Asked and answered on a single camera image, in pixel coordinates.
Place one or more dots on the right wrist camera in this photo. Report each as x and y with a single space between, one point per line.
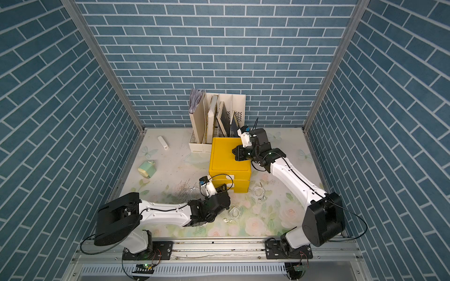
244 134

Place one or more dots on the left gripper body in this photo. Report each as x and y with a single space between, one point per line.
221 191

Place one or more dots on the white rectangular small device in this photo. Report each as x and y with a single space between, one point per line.
163 142

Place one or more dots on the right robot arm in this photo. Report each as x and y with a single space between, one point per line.
324 215

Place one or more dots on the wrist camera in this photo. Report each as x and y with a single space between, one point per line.
207 188
244 134

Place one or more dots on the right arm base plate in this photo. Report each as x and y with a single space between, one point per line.
280 249

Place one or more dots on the mint green small box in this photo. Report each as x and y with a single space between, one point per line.
147 169

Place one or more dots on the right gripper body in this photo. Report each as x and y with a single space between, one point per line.
247 154

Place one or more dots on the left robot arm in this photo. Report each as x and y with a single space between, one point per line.
123 221

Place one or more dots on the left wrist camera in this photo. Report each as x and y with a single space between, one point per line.
207 188

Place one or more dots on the white earphones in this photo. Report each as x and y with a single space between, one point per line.
194 193
234 214
259 192

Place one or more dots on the white file organizer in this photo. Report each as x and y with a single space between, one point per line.
214 116

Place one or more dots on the aluminium rail frame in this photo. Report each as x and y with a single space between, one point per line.
220 259

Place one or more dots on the yellow drawer cabinet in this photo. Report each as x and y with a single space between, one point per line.
224 169

